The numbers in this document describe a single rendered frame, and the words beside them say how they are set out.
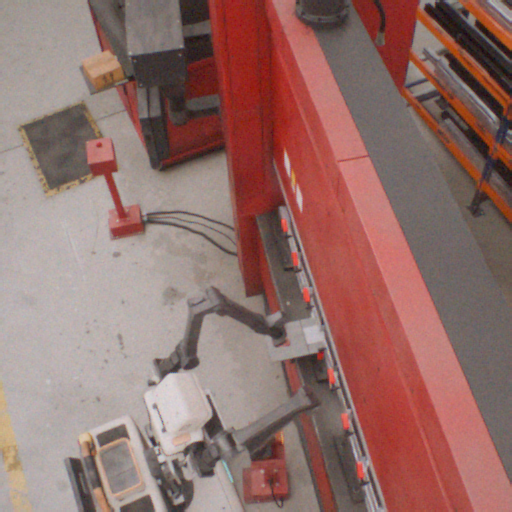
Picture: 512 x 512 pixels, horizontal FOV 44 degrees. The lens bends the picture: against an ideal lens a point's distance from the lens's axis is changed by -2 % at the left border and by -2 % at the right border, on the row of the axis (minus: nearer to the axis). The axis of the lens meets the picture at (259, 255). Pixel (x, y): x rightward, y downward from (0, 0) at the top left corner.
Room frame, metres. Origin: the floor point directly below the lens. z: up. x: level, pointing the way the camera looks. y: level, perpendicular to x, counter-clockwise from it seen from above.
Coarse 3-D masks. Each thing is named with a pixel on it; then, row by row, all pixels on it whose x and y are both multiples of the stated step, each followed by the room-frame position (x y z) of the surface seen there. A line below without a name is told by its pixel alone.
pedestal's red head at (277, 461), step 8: (280, 432) 0.97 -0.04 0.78; (280, 440) 0.93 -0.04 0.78; (272, 448) 0.91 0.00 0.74; (280, 448) 0.92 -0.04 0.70; (272, 456) 0.87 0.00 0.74; (280, 456) 0.88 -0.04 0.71; (256, 464) 0.83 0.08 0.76; (264, 464) 0.83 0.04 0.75; (272, 464) 0.83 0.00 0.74; (280, 464) 0.83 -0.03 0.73
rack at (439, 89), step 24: (432, 24) 3.53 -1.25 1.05; (456, 48) 3.28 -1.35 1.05; (432, 72) 3.46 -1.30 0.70; (480, 72) 3.04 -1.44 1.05; (408, 96) 3.62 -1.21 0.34; (432, 96) 3.86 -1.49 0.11; (504, 96) 2.81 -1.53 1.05; (432, 120) 3.34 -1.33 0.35; (456, 120) 3.33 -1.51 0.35; (504, 120) 2.75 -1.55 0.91; (480, 192) 2.72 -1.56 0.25
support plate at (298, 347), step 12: (288, 324) 1.41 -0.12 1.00; (312, 324) 1.40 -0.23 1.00; (264, 336) 1.36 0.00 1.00; (288, 336) 1.35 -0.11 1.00; (300, 336) 1.35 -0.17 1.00; (276, 348) 1.29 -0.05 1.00; (288, 348) 1.29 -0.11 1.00; (300, 348) 1.28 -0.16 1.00; (312, 348) 1.28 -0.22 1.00; (276, 360) 1.23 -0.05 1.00
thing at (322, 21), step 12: (300, 0) 1.99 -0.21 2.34; (312, 0) 1.91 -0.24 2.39; (324, 0) 1.89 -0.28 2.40; (336, 0) 1.90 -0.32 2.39; (372, 0) 1.76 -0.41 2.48; (300, 12) 1.93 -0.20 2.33; (312, 12) 1.91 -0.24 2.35; (324, 12) 1.89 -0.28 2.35; (336, 12) 1.90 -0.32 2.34; (348, 12) 1.92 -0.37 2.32; (384, 12) 1.77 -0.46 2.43; (312, 24) 1.88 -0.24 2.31; (324, 24) 1.87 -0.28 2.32; (336, 24) 1.88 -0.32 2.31; (384, 24) 1.77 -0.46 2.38
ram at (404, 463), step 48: (288, 96) 1.88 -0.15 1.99; (288, 144) 1.89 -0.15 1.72; (288, 192) 1.89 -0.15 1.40; (336, 240) 1.24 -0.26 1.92; (336, 288) 1.19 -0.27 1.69; (336, 336) 1.13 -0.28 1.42; (384, 336) 0.80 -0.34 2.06; (384, 384) 0.73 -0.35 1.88; (384, 432) 0.65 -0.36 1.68; (384, 480) 0.55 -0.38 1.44; (432, 480) 0.40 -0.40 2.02
